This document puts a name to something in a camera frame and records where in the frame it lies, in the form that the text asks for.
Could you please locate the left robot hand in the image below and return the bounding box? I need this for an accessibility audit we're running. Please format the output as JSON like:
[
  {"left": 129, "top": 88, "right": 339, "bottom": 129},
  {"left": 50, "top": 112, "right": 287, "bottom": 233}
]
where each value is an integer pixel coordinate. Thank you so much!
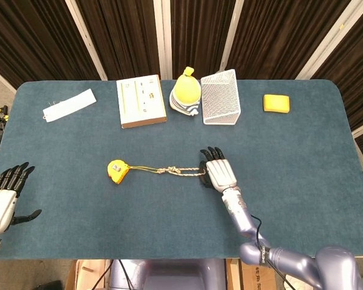
[{"left": 0, "top": 162, "right": 42, "bottom": 235}]

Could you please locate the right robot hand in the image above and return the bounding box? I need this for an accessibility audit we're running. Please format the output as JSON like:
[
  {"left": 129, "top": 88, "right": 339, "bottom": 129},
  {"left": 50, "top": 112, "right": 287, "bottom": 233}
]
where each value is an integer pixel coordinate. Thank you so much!
[{"left": 197, "top": 146, "right": 238, "bottom": 193}]

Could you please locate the yellow braided cord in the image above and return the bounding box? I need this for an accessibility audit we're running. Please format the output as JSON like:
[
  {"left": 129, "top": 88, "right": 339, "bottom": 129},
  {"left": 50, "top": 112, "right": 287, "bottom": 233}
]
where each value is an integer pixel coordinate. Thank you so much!
[{"left": 127, "top": 164, "right": 207, "bottom": 178}]

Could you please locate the yellow tape measure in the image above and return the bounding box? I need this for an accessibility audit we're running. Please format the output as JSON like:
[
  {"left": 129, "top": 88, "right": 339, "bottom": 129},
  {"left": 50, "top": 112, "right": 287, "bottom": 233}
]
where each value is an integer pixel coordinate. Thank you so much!
[{"left": 106, "top": 159, "right": 131, "bottom": 185}]

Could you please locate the purple robot base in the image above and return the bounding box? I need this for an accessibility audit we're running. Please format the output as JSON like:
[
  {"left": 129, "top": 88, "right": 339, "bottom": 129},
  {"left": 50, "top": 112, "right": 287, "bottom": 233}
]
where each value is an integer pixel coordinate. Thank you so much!
[{"left": 108, "top": 259, "right": 227, "bottom": 290}]

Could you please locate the white mesh metal holder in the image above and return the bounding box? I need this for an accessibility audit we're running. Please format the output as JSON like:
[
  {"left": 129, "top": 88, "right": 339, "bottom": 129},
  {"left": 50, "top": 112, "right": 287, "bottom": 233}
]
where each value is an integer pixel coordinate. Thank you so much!
[{"left": 200, "top": 68, "right": 242, "bottom": 126}]

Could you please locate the yellow plush toy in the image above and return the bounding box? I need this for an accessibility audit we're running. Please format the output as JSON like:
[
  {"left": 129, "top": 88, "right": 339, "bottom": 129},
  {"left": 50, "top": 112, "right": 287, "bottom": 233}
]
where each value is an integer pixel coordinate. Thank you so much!
[{"left": 169, "top": 66, "right": 201, "bottom": 117}]

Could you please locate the yellow sponge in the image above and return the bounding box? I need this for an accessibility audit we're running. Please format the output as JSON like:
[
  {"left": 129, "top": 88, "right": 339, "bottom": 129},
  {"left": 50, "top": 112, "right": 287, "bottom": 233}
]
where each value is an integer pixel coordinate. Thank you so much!
[{"left": 262, "top": 94, "right": 290, "bottom": 114}]

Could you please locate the white flat box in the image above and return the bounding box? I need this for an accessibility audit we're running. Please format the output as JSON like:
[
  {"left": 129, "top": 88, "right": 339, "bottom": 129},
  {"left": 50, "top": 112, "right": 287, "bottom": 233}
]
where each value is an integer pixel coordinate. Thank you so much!
[{"left": 116, "top": 74, "right": 168, "bottom": 129}]

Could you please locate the cardboard box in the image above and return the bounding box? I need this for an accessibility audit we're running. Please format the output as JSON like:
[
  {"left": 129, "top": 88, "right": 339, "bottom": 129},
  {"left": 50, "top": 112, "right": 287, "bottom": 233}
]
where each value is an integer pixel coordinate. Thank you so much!
[{"left": 226, "top": 258, "right": 278, "bottom": 290}]

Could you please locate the blue table mat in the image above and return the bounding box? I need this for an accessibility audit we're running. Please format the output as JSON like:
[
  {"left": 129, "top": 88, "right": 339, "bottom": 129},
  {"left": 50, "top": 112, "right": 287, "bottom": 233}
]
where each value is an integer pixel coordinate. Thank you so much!
[{"left": 0, "top": 79, "right": 363, "bottom": 260}]

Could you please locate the white paper strip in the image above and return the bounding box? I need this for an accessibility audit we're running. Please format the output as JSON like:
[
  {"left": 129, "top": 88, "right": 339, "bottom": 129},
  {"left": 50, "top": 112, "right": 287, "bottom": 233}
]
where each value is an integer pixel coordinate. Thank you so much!
[{"left": 42, "top": 88, "right": 97, "bottom": 123}]

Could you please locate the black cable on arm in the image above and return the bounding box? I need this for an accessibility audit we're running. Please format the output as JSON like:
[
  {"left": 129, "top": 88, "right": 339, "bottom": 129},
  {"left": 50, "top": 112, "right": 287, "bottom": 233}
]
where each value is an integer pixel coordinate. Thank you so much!
[{"left": 249, "top": 214, "right": 297, "bottom": 290}]

